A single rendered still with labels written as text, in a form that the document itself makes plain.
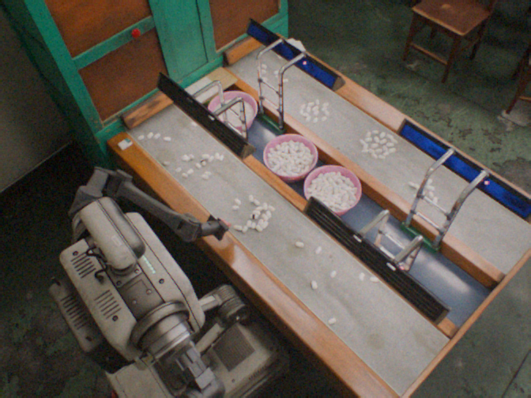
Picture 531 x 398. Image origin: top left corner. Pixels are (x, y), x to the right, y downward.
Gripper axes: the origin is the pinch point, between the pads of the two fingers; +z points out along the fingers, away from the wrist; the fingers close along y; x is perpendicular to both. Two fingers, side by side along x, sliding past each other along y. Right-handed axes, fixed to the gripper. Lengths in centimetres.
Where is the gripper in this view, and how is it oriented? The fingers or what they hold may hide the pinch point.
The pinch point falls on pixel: (229, 225)
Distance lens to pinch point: 202.8
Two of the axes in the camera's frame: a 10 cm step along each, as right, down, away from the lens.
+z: 5.9, -0.7, 8.0
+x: -4.5, 8.0, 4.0
